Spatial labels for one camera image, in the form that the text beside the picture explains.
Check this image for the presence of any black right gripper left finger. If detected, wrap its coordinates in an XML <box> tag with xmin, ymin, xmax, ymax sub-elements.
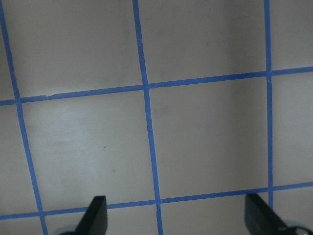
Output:
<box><xmin>73</xmin><ymin>196</ymin><xmax>108</xmax><ymax>235</ymax></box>

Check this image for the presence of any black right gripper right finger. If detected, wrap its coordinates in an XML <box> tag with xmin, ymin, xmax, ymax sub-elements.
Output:
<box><xmin>245</xmin><ymin>193</ymin><xmax>289</xmax><ymax>235</ymax></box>

